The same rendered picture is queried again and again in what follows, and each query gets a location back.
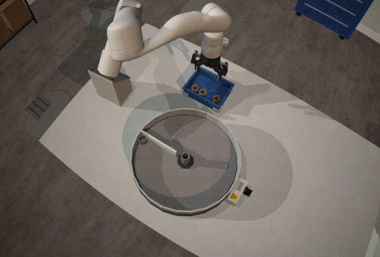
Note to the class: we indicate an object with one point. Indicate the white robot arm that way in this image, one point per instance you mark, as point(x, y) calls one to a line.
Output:
point(125, 39)

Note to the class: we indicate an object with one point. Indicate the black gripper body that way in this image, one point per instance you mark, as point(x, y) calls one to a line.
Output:
point(210, 61)

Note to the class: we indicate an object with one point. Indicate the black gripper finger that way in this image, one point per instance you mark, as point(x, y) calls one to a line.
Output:
point(197, 63)
point(223, 71)

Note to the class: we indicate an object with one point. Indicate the blue crate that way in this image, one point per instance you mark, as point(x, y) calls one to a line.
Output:
point(208, 80)

